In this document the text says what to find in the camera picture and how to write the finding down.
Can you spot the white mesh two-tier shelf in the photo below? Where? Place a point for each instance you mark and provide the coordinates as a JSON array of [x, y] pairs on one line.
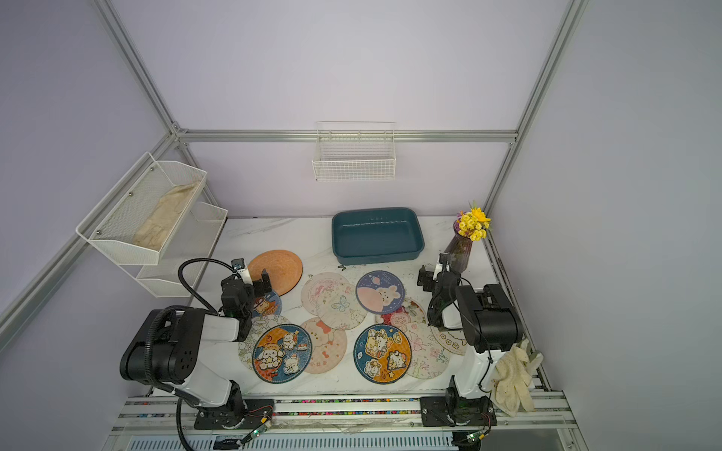
[[112, 224]]

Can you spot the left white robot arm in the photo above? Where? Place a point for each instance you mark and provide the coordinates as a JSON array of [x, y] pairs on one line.
[[164, 354]]

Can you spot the white butterfly round coaster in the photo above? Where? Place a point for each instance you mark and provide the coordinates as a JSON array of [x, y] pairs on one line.
[[338, 307]]

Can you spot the cream work gloves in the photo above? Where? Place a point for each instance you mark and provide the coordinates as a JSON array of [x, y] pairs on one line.
[[513, 377]]

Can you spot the yellow flower bunch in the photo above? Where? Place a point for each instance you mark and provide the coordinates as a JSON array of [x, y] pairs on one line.
[[473, 224]]

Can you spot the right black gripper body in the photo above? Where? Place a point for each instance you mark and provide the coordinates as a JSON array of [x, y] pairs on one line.
[[431, 280]]

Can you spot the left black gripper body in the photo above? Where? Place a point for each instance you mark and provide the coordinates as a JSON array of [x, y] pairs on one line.
[[257, 289]]

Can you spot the purple bunny round coaster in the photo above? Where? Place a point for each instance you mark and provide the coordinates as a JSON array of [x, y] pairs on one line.
[[380, 292]]

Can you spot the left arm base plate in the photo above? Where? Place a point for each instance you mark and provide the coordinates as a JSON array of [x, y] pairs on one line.
[[248, 417]]

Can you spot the white wire wall basket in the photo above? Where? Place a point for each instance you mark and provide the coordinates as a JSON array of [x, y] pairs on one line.
[[355, 151]]

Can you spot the teal plastic storage box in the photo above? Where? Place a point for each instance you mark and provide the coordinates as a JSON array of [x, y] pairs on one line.
[[374, 236]]

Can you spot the blue denim bear coaster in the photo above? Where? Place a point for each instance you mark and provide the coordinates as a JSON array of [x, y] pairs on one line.
[[267, 305]]

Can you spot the pink bunny bow coaster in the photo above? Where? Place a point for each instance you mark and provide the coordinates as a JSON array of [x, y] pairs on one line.
[[328, 346]]

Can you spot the aluminium mounting rail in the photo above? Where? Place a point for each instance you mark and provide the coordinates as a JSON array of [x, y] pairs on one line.
[[352, 414]]

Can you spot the green white flower bunny coaster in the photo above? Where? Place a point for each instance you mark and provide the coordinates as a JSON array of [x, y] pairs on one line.
[[259, 326]]

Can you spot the beige cloth in shelf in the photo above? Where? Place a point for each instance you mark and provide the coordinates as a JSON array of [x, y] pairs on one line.
[[157, 228]]

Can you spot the beige puppy round coaster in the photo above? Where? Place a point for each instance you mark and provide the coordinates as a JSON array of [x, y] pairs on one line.
[[452, 341]]

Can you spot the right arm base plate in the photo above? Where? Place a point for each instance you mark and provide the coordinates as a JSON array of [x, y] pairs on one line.
[[452, 410]]

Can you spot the orange woven round coaster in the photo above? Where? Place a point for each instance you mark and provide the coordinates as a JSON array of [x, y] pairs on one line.
[[284, 268]]

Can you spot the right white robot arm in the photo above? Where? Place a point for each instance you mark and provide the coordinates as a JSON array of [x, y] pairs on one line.
[[486, 318]]

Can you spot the pink kitty round coaster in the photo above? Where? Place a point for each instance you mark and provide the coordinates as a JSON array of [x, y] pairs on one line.
[[318, 284]]

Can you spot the white pink butterfly coaster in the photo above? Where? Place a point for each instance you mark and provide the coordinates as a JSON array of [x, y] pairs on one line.
[[429, 359]]

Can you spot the blue yellow cartoon coaster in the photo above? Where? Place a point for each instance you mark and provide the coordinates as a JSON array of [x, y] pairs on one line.
[[382, 354]]

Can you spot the blue orange cartoon coaster left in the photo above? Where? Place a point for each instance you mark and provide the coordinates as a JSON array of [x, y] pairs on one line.
[[282, 353]]

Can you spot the red rose round coaster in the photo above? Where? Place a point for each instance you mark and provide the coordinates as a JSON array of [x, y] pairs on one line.
[[409, 312]]

